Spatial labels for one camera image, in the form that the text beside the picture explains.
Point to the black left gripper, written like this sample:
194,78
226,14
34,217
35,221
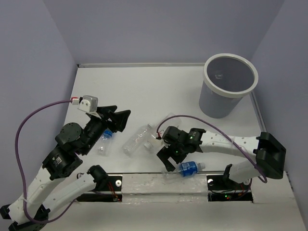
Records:
121,118

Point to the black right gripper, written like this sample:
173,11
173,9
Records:
163,155

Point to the blue label bottle white cap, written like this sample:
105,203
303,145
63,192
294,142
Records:
184,170

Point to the small blue label bottle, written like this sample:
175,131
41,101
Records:
104,143

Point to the clear slim bottle blue cap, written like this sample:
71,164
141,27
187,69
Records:
218,75

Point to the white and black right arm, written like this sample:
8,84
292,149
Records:
264,155

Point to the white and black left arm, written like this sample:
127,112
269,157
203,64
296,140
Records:
38,202

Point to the grey bin with white rim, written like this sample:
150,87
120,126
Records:
219,98

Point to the crushed clear bottle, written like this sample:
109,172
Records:
137,139

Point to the large ribbed clear bottle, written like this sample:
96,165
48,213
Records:
176,122

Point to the white foam strip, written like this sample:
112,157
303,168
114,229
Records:
159,188

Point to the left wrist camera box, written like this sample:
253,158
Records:
86,103

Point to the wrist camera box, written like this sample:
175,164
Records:
156,143
86,103

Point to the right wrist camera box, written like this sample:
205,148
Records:
156,143

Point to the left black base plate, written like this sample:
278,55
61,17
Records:
111,192

